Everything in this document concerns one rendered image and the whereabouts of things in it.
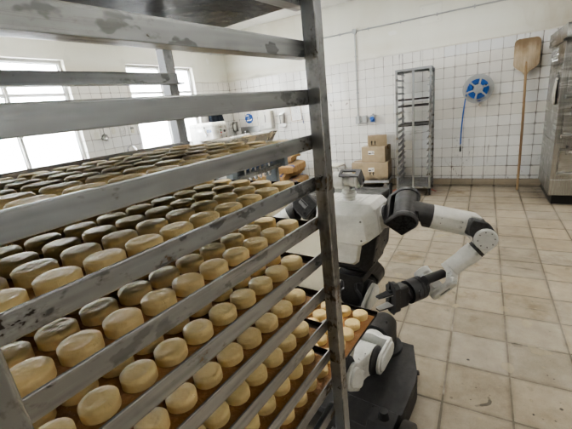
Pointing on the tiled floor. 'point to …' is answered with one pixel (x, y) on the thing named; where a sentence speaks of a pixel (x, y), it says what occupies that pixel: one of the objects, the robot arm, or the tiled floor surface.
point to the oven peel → (531, 48)
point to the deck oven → (558, 122)
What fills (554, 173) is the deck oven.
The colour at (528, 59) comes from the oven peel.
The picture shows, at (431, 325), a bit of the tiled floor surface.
